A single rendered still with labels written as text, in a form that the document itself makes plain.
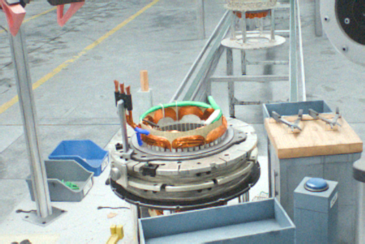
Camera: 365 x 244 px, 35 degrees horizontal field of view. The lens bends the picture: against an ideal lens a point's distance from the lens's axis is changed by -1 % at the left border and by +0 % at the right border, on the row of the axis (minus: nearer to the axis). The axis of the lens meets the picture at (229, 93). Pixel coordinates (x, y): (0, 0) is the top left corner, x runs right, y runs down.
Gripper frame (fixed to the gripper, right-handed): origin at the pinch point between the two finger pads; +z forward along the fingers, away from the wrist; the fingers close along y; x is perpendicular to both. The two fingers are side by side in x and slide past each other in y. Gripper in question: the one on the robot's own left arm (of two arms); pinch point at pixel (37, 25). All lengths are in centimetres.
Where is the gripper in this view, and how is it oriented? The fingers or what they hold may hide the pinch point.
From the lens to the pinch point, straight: 113.2
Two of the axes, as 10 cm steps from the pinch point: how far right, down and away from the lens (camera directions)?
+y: -6.8, 2.5, -6.9
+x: 6.6, 6.2, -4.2
